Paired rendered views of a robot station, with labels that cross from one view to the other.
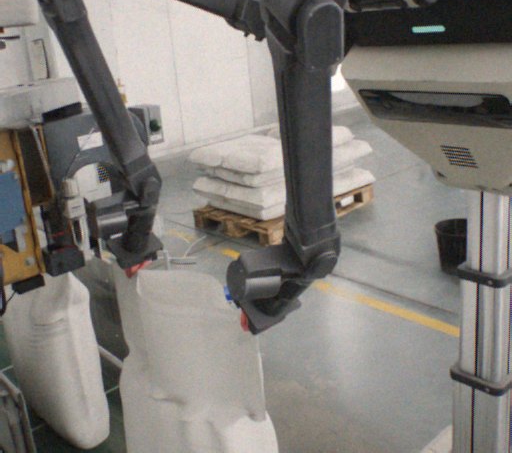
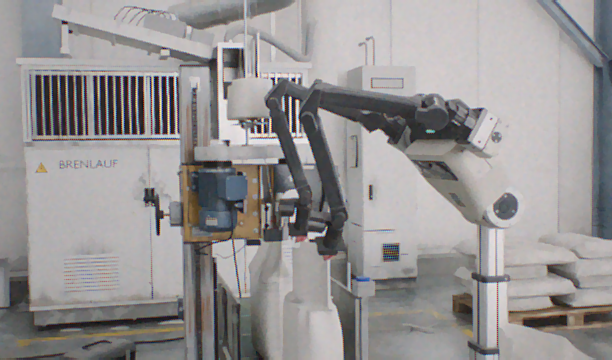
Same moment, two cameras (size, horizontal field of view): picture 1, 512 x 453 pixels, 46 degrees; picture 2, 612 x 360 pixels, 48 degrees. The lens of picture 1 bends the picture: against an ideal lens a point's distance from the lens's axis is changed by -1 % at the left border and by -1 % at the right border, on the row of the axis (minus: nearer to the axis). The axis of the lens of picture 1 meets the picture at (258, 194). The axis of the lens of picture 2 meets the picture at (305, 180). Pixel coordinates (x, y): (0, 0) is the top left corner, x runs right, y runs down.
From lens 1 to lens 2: 1.68 m
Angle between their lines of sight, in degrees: 30
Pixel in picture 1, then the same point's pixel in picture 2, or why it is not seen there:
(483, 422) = not seen: outside the picture
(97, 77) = (286, 140)
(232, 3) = (354, 114)
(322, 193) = (332, 185)
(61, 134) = (282, 171)
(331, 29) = (310, 121)
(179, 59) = not seen: hidden behind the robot
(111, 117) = (290, 159)
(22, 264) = (251, 231)
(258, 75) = (569, 190)
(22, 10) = (263, 111)
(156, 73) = not seen: hidden behind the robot
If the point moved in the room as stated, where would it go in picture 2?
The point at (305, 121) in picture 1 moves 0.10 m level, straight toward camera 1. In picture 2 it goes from (316, 153) to (299, 154)
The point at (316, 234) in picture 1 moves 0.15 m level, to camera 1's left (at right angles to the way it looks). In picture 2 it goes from (333, 203) to (293, 202)
